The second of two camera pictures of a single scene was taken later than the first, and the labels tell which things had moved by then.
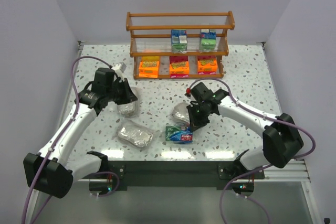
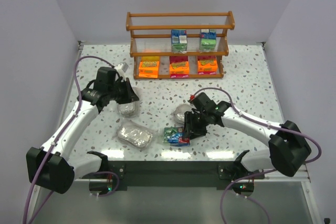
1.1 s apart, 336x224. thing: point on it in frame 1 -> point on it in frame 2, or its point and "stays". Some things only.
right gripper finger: (197, 123) -> (195, 134)
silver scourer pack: (180, 115) stays
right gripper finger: (193, 112) -> (187, 124)
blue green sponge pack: (179, 41) stays
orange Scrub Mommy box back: (179, 67) stays
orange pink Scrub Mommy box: (207, 65) stays
